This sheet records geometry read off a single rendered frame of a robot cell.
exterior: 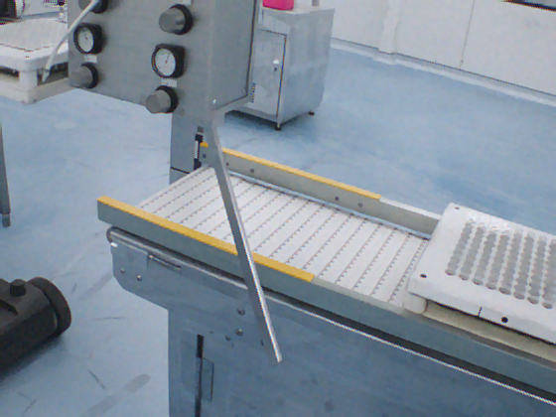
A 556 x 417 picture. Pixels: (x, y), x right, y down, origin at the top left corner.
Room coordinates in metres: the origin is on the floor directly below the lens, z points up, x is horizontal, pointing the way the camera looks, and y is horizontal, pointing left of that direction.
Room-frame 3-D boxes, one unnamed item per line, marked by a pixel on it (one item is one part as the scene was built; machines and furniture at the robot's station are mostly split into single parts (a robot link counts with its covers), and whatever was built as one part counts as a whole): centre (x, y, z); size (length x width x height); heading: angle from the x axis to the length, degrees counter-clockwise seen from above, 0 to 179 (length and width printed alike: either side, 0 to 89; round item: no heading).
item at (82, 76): (0.67, 0.25, 1.07); 0.03 x 0.02 x 0.04; 66
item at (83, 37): (0.67, 0.25, 1.11); 0.04 x 0.01 x 0.04; 66
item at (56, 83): (0.97, 0.46, 0.99); 0.24 x 0.24 x 0.02; 66
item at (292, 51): (3.78, 0.15, 0.38); 0.63 x 0.57 x 0.76; 61
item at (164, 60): (0.62, 0.14, 1.10); 0.04 x 0.01 x 0.04; 66
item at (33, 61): (0.97, 0.46, 1.03); 0.25 x 0.24 x 0.02; 156
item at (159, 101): (0.62, 0.14, 1.06); 0.03 x 0.03 x 0.04; 66
